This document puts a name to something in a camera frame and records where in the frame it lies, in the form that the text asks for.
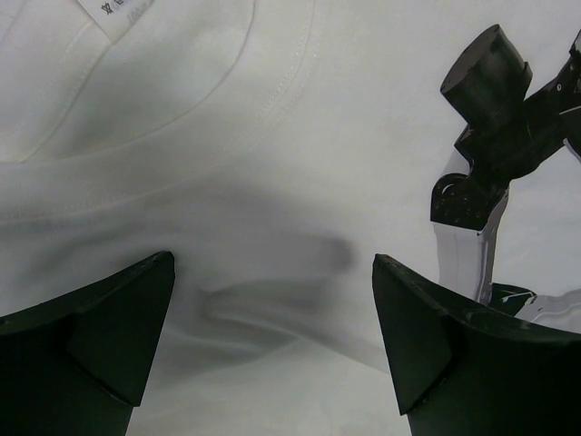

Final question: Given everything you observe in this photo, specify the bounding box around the white t-shirt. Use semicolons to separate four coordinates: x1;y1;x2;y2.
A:
1;1;580;435

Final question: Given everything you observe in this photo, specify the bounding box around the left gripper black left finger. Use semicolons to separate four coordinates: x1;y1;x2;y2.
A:
1;252;175;436

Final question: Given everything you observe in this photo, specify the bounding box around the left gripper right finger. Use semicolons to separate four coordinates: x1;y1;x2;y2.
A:
372;254;580;435

